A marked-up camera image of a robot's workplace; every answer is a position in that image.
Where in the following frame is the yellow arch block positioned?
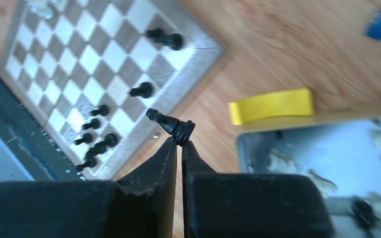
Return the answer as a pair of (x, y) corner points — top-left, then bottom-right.
(228, 88), (315, 125)

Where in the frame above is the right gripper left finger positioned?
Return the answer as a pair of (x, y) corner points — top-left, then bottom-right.
(0, 137), (177, 238)

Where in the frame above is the wooden chess board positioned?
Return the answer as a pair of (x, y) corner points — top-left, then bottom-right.
(0, 0), (223, 179)

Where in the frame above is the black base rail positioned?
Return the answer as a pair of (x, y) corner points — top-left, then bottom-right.
(0, 79), (83, 180)

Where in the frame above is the black knight chess piece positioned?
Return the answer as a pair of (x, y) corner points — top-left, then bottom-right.
(146, 108), (195, 147)

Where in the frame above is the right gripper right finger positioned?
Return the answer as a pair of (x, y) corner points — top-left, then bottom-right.
(182, 141), (334, 238)

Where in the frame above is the yellow tin with chess pieces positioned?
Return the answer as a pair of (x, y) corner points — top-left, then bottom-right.
(236, 103), (381, 238)

